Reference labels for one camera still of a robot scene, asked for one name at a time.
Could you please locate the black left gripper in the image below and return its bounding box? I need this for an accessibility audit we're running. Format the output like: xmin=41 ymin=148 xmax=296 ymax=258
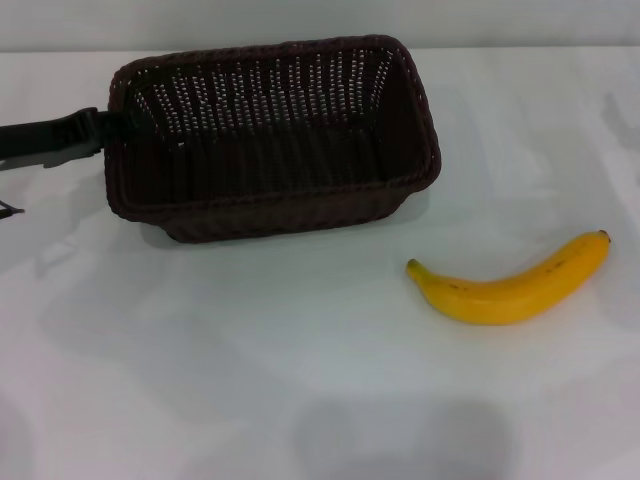
xmin=0 ymin=106 xmax=140 ymax=164

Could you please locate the dark brown woven basket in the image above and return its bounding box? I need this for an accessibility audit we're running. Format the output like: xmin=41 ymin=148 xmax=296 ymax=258
xmin=103 ymin=33 xmax=444 ymax=245

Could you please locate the yellow banana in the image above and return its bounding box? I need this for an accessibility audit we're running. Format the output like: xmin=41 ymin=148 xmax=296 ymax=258
xmin=405 ymin=229 xmax=612 ymax=327

